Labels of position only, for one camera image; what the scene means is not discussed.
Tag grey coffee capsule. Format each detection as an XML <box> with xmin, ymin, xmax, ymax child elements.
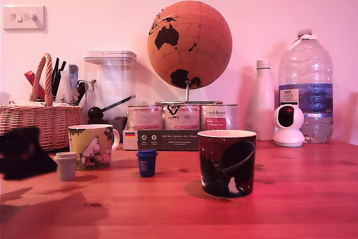
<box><xmin>54</xmin><ymin>151</ymin><xmax>79</xmax><ymax>182</ymax></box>

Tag blue coffee capsule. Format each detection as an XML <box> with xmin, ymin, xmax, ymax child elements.
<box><xmin>135</xmin><ymin>149</ymin><xmax>159</xmax><ymax>179</ymax></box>

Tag dark space print cup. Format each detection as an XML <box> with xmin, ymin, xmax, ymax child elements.
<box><xmin>197</xmin><ymin>130</ymin><xmax>257</xmax><ymax>199</ymax></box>

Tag white papers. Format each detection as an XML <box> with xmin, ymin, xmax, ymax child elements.
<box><xmin>8</xmin><ymin>100</ymin><xmax>72</xmax><ymax>108</ymax></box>

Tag yellow cartoon print mug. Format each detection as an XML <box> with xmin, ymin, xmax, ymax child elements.
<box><xmin>68</xmin><ymin>124</ymin><xmax>121</xmax><ymax>171</ymax></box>

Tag black round-headed scoop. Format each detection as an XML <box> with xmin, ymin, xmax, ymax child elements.
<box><xmin>87</xmin><ymin>95</ymin><xmax>136</xmax><ymax>121</ymax></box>

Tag red packet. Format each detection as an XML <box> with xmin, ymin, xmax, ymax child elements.
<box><xmin>23</xmin><ymin>71</ymin><xmax>46</xmax><ymax>102</ymax></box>

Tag black utensil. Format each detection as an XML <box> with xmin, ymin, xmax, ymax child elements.
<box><xmin>51</xmin><ymin>58</ymin><xmax>60</xmax><ymax>101</ymax></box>
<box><xmin>57</xmin><ymin>60</ymin><xmax>67</xmax><ymax>94</ymax></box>

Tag blue packet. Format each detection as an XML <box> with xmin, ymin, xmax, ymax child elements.
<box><xmin>68</xmin><ymin>64</ymin><xmax>80</xmax><ymax>97</ymax></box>

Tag dark brown pellets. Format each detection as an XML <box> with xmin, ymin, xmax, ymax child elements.
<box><xmin>113</xmin><ymin>115</ymin><xmax>129</xmax><ymax>133</ymax></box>

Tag clear plastic storage container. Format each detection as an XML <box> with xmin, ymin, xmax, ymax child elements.
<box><xmin>83</xmin><ymin>50</ymin><xmax>138</xmax><ymax>133</ymax></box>

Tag silver tin with pale label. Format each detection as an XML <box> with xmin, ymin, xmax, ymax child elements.
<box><xmin>127</xmin><ymin>105</ymin><xmax>164</xmax><ymax>131</ymax></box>

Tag dark printed cardboard tray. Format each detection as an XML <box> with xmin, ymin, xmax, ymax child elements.
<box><xmin>122</xmin><ymin>129</ymin><xmax>201</xmax><ymax>151</ymax></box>

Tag silver tin with black logo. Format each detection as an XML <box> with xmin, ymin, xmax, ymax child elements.
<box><xmin>163</xmin><ymin>104</ymin><xmax>202</xmax><ymax>131</ymax></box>

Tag silver tin with red label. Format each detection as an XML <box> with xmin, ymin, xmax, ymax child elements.
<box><xmin>200</xmin><ymin>104</ymin><xmax>239</xmax><ymax>131</ymax></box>

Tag cork globe on metal stand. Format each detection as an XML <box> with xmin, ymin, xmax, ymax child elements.
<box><xmin>147</xmin><ymin>1</ymin><xmax>233</xmax><ymax>106</ymax></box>

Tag white metal bottle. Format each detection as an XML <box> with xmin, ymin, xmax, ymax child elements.
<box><xmin>251</xmin><ymin>59</ymin><xmax>276</xmax><ymax>142</ymax></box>

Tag large clear water bottle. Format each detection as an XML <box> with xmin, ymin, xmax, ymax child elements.
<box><xmin>278</xmin><ymin>29</ymin><xmax>335</xmax><ymax>144</ymax></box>

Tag wicker basket with handle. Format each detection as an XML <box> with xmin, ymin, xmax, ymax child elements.
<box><xmin>0</xmin><ymin>53</ymin><xmax>84</xmax><ymax>152</ymax></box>

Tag brown handled tool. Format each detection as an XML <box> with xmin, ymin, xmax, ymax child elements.
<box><xmin>76</xmin><ymin>80</ymin><xmax>88</xmax><ymax>105</ymax></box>

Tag white wall switch plate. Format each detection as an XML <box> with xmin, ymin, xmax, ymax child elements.
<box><xmin>3</xmin><ymin>5</ymin><xmax>46</xmax><ymax>31</ymax></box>

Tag small white round camera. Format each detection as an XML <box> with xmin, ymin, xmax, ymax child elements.
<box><xmin>272</xmin><ymin>104</ymin><xmax>305</xmax><ymax>147</ymax></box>

